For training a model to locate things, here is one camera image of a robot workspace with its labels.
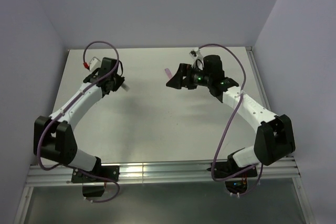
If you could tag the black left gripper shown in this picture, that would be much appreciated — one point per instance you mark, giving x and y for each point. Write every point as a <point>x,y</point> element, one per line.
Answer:
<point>119,80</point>

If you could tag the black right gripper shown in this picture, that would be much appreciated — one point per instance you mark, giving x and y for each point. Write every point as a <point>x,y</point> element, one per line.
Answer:
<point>177,81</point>

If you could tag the purple pen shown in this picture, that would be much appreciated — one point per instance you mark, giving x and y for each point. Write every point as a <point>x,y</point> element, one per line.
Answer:
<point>168,73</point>

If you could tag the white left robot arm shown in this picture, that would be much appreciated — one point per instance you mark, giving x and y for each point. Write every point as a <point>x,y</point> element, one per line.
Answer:
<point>54,139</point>

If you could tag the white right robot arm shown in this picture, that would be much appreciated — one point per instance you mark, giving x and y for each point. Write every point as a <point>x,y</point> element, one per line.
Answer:
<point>227,91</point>

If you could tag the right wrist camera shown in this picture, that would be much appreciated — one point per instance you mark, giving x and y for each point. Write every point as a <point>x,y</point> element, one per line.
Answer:
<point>196,54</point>

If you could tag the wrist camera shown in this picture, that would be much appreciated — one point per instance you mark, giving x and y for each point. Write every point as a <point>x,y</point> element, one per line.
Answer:
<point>196,54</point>
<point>94,64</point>

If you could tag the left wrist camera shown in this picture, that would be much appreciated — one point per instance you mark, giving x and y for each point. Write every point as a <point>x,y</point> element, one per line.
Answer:
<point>94,64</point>

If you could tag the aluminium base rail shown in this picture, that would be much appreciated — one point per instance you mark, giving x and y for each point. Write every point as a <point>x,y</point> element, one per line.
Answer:
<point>155,172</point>

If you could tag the aluminium side rail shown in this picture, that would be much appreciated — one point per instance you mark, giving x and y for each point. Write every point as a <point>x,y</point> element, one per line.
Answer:
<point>280,139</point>

